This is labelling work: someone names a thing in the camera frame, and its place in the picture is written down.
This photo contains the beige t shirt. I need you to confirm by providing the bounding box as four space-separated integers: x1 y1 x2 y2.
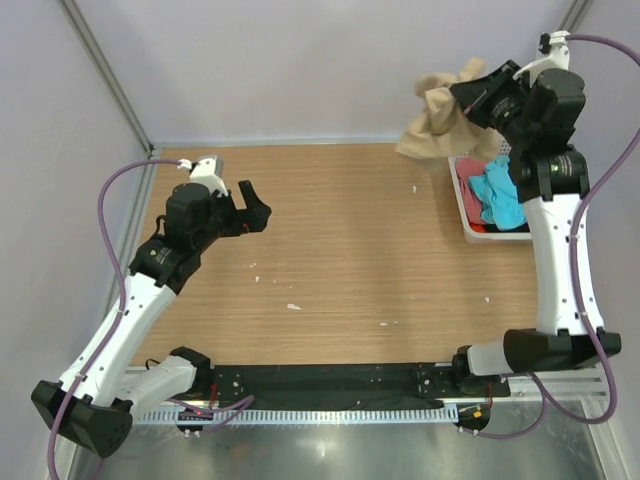
395 57 502 162

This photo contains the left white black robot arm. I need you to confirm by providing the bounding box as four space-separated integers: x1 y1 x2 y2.
31 180 271 459

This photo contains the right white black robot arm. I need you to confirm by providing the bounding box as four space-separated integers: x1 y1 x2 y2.
451 61 621 378

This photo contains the white plastic laundry basket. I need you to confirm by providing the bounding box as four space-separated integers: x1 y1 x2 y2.
448 154 531 244

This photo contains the pink t shirt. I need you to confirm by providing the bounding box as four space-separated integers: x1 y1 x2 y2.
455 156 486 225

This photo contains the turquoise t shirt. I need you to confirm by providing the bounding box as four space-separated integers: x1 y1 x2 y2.
469 155 526 231

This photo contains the black garment in basket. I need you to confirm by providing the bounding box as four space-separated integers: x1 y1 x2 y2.
469 222 531 234

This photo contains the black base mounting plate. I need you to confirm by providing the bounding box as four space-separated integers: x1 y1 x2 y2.
178 363 511 411

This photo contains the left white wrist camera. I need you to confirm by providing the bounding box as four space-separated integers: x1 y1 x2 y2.
178 155 229 197

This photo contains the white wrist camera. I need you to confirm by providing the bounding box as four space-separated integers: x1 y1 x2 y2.
512 31 570 85
178 155 229 197

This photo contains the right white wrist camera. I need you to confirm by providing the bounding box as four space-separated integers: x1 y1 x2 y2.
512 31 570 85

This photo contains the right aluminium corner post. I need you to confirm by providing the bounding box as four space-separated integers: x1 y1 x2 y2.
557 0 594 32

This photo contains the aluminium corner post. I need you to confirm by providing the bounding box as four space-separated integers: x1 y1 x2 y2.
57 0 154 157
557 0 594 32

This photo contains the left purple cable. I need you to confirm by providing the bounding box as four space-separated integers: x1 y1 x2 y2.
46 158 191 480

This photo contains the purple cable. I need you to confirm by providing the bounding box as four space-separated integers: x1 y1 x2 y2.
474 33 640 440
46 158 191 480

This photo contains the left aluminium corner post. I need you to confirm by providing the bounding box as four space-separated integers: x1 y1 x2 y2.
57 0 154 157

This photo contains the white slotted cable duct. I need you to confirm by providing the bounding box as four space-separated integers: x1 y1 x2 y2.
134 404 458 427

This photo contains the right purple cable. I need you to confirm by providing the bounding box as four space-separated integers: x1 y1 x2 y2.
474 33 640 440

